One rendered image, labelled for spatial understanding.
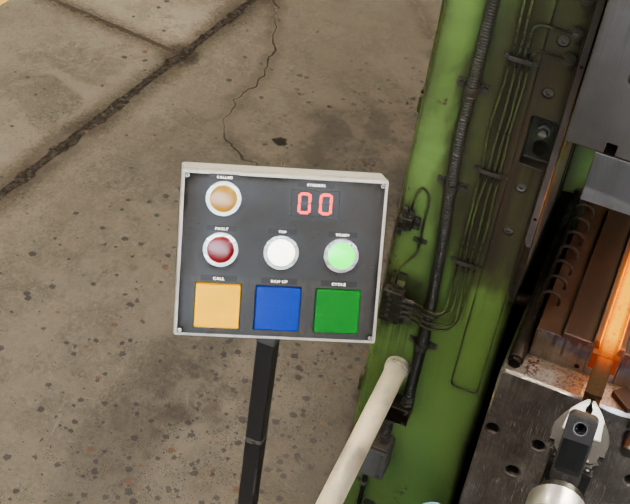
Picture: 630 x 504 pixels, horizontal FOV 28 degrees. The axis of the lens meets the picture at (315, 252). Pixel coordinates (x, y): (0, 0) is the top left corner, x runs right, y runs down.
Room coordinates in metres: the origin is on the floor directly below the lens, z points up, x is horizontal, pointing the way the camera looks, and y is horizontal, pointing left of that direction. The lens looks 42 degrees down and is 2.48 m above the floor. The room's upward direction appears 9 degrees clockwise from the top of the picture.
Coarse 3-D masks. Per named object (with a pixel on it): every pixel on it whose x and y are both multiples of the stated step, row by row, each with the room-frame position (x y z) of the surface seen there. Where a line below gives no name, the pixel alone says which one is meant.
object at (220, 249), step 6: (216, 240) 1.52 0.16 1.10; (222, 240) 1.52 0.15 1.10; (228, 240) 1.53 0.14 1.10; (210, 246) 1.52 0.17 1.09; (216, 246) 1.52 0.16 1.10; (222, 246) 1.52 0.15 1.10; (228, 246) 1.52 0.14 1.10; (210, 252) 1.51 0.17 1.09; (216, 252) 1.51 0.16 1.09; (222, 252) 1.51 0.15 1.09; (228, 252) 1.52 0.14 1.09; (210, 258) 1.51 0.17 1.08; (216, 258) 1.51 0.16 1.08; (222, 258) 1.51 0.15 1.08; (228, 258) 1.51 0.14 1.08
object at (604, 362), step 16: (624, 272) 1.71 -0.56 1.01; (624, 288) 1.67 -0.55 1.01; (624, 304) 1.63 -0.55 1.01; (608, 320) 1.59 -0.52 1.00; (624, 320) 1.58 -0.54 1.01; (608, 336) 1.54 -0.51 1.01; (592, 352) 1.49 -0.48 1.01; (608, 352) 1.50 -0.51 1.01; (592, 368) 1.48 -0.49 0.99; (608, 368) 1.46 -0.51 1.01; (592, 384) 1.42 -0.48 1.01; (592, 400) 1.40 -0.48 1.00
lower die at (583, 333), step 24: (600, 216) 1.90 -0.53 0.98; (624, 216) 1.89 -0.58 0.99; (576, 240) 1.81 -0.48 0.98; (600, 240) 1.81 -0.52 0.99; (624, 240) 1.82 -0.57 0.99; (576, 264) 1.74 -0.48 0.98; (600, 264) 1.74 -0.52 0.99; (624, 264) 1.74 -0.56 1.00; (552, 288) 1.67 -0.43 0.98; (576, 288) 1.68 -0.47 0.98; (600, 288) 1.68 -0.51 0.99; (552, 312) 1.61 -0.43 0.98; (576, 312) 1.61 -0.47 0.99; (600, 312) 1.62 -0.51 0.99; (552, 336) 1.56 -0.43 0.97; (576, 336) 1.55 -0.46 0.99; (600, 336) 1.54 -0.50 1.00; (624, 336) 1.55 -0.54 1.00; (552, 360) 1.55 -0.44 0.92; (576, 360) 1.54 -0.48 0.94; (624, 360) 1.52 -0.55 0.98; (624, 384) 1.52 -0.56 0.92
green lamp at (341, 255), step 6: (336, 246) 1.55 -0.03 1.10; (342, 246) 1.55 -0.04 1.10; (348, 246) 1.56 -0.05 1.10; (330, 252) 1.55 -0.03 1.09; (336, 252) 1.55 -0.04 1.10; (342, 252) 1.55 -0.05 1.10; (348, 252) 1.55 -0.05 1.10; (330, 258) 1.54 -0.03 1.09; (336, 258) 1.54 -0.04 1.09; (342, 258) 1.54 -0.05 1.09; (348, 258) 1.55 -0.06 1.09; (336, 264) 1.54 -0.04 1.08; (342, 264) 1.54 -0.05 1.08; (348, 264) 1.54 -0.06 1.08
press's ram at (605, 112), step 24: (624, 0) 1.57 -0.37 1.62; (600, 24) 1.58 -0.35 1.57; (624, 24) 1.57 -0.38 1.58; (600, 48) 1.57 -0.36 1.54; (624, 48) 1.57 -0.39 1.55; (600, 72) 1.57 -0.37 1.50; (624, 72) 1.56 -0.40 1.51; (600, 96) 1.57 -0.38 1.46; (624, 96) 1.56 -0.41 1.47; (576, 120) 1.58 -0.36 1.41; (600, 120) 1.57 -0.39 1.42; (624, 120) 1.56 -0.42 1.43; (600, 144) 1.56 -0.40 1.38; (624, 144) 1.55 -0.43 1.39
